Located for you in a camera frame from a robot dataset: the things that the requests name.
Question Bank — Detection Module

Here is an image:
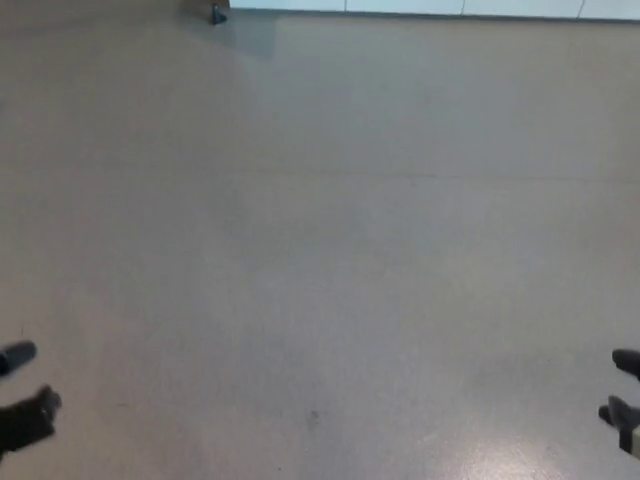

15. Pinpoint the white locker cabinet body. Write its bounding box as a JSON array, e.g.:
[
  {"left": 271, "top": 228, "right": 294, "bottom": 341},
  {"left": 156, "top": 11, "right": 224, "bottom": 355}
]
[{"left": 229, "top": 0, "right": 640, "bottom": 22}]

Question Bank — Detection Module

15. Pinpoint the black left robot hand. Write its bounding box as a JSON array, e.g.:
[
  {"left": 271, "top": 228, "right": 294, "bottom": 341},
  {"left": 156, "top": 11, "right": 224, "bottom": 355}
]
[{"left": 0, "top": 340, "right": 64, "bottom": 455}]

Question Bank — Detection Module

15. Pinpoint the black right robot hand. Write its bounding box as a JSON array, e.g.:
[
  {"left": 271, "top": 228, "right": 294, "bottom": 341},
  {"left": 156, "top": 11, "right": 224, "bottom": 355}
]
[{"left": 598, "top": 348, "right": 640, "bottom": 432}]

